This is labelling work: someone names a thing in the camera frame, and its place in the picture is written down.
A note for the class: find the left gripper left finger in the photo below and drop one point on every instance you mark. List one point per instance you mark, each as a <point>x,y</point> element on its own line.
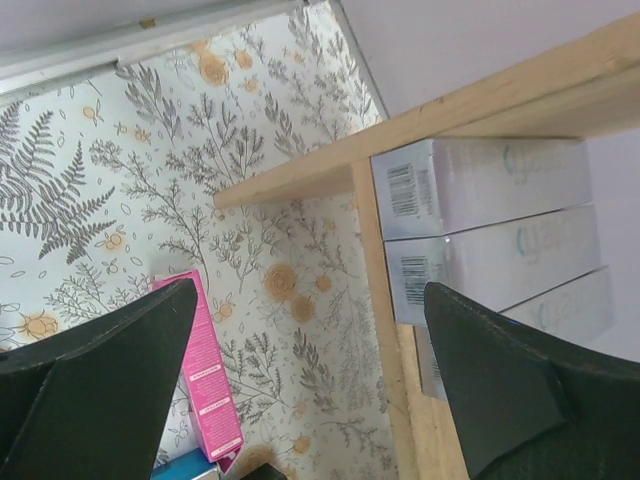
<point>92,401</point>

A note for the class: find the white toothpaste box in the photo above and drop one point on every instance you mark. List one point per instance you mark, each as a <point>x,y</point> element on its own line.
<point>578,311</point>

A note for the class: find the cyan toothpaste box left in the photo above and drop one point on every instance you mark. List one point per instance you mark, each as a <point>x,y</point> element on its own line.
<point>191,466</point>

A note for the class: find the magenta toothpaste box far left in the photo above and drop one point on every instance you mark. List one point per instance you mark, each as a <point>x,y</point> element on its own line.
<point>212,412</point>

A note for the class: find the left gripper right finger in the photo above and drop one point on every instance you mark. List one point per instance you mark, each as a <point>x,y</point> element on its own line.
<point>528,405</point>

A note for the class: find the floral table mat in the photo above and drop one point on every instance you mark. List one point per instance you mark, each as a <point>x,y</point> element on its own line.
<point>109,183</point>

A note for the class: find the silver Protefix toothpaste box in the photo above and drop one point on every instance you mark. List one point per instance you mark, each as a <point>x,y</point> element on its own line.
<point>498,266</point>

